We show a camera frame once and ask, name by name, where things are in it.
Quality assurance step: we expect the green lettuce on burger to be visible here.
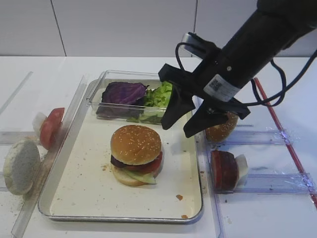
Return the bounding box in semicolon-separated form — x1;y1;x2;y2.
123;169;156;184

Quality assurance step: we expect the white onion slice left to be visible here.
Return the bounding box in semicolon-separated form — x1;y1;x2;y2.
32;112;47;138

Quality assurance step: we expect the green lettuce in box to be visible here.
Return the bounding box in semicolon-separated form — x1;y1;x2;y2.
127;82;172;124

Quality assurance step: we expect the red plastic strip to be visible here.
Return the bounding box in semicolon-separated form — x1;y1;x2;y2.
254;78;317;207

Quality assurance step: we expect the purple cabbage leaf in box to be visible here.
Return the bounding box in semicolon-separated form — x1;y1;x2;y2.
96;82;147;119

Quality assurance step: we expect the purple cabbage leaf on burger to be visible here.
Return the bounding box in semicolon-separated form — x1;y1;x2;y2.
110;155;128;168

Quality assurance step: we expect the clear plastic lettuce box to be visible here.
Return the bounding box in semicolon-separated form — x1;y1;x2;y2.
88;70;166;125

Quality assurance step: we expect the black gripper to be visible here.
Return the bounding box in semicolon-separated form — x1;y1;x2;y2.
158;51;250;138

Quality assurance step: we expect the bottom bun on tray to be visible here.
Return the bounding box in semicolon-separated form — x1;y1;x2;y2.
111;165;159;186

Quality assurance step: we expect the clear rail far left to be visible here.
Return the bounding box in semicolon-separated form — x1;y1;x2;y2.
0;71;33;114

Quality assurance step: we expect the clear holder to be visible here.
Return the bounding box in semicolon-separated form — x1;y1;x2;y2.
224;130;294;145
215;173;317;194
0;131;40;145

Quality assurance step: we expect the sesame top bun front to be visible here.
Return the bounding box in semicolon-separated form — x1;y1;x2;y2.
110;125;161;166

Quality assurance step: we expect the pale bun bottom left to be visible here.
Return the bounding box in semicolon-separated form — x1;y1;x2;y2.
3;139;41;195

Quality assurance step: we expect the clear rail of tray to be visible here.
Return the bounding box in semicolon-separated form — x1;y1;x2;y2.
11;76;88;238
195;130;226;238

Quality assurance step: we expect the tomato slice on burger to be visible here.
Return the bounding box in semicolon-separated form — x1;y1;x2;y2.
125;152;162;174

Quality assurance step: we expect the clear rail left of tray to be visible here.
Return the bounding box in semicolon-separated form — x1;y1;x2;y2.
11;76;88;238

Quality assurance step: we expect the red tomato slice left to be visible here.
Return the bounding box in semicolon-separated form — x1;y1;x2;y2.
40;108;65;150

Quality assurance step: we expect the sesame bun rear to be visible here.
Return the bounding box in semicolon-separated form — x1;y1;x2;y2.
205;113;239;143

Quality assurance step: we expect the white onion slice right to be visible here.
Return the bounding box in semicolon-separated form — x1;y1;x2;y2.
235;154;249;186

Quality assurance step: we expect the metal serving tray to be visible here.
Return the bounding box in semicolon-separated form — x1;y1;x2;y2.
37;78;205;223

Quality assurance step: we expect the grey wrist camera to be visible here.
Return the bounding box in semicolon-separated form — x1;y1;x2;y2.
181;32;218;59

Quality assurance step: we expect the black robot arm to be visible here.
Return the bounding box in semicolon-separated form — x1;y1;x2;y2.
158;0;317;137

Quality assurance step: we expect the white onion slice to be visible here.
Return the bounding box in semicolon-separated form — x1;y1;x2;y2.
235;154;249;186
32;112;47;138

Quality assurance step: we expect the clear holder upper right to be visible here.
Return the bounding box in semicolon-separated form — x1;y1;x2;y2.
224;130;294;145

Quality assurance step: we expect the clear holder upper left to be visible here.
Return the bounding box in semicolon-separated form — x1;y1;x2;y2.
0;131;40;145

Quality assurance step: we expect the clear rail right of tray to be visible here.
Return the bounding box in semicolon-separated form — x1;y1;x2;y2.
195;130;226;238

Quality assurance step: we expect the clear holder lower right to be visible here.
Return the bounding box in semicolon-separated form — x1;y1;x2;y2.
215;173;317;194

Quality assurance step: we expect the sesame bun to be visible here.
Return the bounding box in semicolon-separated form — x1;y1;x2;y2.
110;125;161;166
205;113;239;143

